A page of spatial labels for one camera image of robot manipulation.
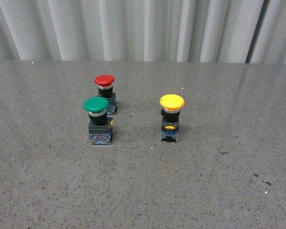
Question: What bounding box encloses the yellow mushroom push button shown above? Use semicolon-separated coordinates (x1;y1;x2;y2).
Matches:
159;94;185;142

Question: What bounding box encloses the green mushroom push button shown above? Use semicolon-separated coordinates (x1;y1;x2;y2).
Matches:
83;97;113;145

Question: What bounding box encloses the red mushroom push button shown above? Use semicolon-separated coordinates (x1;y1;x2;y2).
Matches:
94;74;117;115

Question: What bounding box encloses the white pleated curtain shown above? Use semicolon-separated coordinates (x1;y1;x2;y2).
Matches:
0;0;286;63

